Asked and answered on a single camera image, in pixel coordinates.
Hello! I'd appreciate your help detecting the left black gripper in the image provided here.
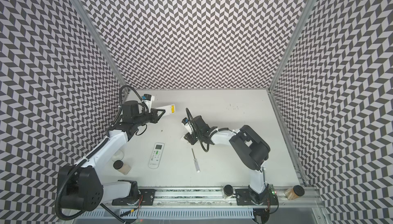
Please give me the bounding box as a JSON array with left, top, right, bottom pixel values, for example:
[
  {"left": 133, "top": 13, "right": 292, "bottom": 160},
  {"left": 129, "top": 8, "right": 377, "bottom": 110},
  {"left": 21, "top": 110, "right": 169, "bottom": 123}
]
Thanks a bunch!
[{"left": 133, "top": 108, "right": 165, "bottom": 127}]

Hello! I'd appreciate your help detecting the white remote control handled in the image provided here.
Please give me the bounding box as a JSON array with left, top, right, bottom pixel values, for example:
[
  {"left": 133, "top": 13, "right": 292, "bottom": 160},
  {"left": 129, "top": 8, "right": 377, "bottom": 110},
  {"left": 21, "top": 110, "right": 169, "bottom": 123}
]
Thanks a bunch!
[{"left": 160, "top": 104, "right": 176, "bottom": 116}]

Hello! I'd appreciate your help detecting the small silver screwdriver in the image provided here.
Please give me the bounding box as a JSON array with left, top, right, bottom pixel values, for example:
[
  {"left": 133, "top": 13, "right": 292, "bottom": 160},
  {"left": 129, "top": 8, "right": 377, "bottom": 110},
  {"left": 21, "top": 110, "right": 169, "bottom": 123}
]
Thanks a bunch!
[{"left": 191, "top": 149, "right": 201, "bottom": 173}]

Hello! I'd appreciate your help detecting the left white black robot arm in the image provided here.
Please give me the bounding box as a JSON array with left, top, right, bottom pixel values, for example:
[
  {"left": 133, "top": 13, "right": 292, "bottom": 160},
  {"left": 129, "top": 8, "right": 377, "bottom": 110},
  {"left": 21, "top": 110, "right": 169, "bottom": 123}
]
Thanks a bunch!
[{"left": 54, "top": 97, "right": 176, "bottom": 221}]

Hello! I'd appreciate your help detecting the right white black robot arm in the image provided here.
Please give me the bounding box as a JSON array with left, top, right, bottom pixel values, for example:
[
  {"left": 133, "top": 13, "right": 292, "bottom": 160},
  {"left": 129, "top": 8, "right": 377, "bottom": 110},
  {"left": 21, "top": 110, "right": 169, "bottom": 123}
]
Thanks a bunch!
[{"left": 182, "top": 116, "right": 274, "bottom": 205}]

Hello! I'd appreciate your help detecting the white remote with green buttons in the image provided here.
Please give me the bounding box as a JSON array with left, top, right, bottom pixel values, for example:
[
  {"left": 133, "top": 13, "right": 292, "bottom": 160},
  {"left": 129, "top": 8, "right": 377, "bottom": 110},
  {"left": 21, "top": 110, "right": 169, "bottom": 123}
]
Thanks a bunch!
[{"left": 148, "top": 143, "right": 165, "bottom": 169}]

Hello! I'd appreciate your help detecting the left wooden cylinder black cap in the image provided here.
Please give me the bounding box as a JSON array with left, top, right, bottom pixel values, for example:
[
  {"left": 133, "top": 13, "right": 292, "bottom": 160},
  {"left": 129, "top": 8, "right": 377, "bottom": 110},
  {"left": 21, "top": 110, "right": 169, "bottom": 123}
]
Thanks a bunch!
[{"left": 113, "top": 160, "right": 131, "bottom": 175}]

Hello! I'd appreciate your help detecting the wooden cylinder black cap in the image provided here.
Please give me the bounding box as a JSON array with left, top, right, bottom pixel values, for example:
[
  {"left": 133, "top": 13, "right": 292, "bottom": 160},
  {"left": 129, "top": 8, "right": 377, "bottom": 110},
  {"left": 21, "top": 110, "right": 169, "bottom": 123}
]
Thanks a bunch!
[
  {"left": 284, "top": 185, "right": 305, "bottom": 200},
  {"left": 113, "top": 160, "right": 131, "bottom": 175}
]

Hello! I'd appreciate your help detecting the middle cylinder black cap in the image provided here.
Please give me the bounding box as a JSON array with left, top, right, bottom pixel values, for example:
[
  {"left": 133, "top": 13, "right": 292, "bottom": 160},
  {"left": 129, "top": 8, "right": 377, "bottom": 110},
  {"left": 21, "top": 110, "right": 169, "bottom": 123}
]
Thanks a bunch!
[{"left": 222, "top": 185, "right": 234, "bottom": 200}]

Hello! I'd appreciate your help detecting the white ventilation grille strip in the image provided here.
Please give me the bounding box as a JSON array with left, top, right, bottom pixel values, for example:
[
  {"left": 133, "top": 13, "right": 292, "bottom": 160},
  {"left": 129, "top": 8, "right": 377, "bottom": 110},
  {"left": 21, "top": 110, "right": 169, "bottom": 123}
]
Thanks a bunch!
[{"left": 75, "top": 209, "right": 255, "bottom": 220}]

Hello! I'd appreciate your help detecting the right wooden cylinder black cap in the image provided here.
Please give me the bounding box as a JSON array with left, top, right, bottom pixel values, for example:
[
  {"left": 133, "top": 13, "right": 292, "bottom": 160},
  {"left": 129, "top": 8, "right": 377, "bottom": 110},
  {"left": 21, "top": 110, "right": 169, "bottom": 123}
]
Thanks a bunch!
[{"left": 284, "top": 185, "right": 305, "bottom": 200}]

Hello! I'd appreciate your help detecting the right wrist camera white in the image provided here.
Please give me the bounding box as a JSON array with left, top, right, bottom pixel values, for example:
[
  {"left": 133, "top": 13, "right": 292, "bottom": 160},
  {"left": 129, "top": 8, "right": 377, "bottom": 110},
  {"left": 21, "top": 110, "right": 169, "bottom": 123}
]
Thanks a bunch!
[{"left": 181, "top": 118, "right": 193, "bottom": 134}]

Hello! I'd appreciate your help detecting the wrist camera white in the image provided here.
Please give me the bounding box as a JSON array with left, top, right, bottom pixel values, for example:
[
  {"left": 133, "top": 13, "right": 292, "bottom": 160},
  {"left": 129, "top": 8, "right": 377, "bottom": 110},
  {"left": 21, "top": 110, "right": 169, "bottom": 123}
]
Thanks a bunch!
[
  {"left": 181, "top": 118, "right": 193, "bottom": 134},
  {"left": 142, "top": 94, "right": 155, "bottom": 110}
]

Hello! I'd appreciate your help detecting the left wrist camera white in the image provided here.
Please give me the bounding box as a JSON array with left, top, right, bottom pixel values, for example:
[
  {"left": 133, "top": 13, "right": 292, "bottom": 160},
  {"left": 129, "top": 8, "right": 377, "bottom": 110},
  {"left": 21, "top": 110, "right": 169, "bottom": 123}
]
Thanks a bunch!
[{"left": 142, "top": 94, "right": 155, "bottom": 110}]

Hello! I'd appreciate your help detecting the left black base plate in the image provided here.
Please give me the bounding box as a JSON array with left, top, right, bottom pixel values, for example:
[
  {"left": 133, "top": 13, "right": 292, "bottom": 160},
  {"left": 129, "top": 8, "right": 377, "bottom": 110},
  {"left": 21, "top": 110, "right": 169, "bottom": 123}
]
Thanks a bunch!
[{"left": 112, "top": 189, "right": 156, "bottom": 207}]

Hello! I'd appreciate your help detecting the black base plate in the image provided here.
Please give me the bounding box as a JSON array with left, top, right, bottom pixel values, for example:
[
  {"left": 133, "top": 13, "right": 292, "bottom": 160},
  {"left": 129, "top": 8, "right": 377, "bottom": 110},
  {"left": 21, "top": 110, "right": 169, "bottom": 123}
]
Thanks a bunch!
[
  {"left": 112, "top": 189, "right": 156, "bottom": 207},
  {"left": 234, "top": 188, "right": 279, "bottom": 207}
]

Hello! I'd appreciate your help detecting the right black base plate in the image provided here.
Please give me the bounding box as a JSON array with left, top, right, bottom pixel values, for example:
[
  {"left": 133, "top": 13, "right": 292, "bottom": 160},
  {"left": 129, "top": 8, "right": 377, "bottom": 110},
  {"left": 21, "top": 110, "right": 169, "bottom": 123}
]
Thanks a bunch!
[{"left": 234, "top": 188, "right": 279, "bottom": 207}]

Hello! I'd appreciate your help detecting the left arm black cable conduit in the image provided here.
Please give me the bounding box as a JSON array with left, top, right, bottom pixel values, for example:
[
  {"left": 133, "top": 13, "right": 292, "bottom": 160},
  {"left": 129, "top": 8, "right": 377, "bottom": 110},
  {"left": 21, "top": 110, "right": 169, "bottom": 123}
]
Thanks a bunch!
[{"left": 54, "top": 84, "right": 148, "bottom": 224}]

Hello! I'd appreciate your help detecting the aluminium mounting rail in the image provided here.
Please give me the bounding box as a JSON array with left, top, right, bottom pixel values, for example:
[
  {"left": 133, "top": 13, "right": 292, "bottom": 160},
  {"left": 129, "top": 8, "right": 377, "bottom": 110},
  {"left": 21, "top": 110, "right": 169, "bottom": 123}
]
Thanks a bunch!
[{"left": 69, "top": 187, "right": 324, "bottom": 209}]

